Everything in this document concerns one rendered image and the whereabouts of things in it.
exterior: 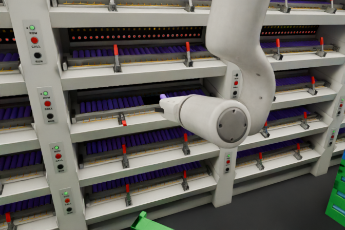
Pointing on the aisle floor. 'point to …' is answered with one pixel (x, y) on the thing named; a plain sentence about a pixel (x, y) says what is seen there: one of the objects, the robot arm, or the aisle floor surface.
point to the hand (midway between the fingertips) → (170, 104)
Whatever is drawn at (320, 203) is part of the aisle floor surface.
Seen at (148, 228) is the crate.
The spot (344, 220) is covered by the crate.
